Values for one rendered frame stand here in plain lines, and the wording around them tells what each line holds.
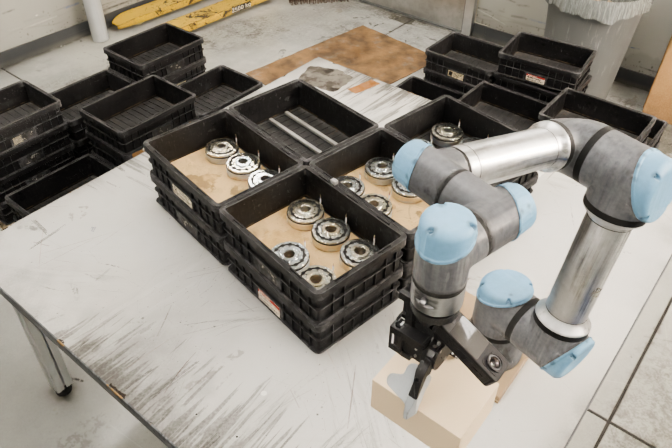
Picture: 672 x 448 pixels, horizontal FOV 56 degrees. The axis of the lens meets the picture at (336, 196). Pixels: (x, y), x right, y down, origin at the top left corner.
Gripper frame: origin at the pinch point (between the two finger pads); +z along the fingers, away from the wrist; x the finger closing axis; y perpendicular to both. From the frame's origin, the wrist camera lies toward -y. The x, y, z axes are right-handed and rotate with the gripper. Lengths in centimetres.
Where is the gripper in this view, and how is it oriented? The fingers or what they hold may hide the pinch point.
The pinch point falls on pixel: (434, 389)
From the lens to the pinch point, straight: 106.7
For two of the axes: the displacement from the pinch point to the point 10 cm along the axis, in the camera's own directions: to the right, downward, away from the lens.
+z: 0.0, 7.8, 6.3
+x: -6.3, 4.9, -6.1
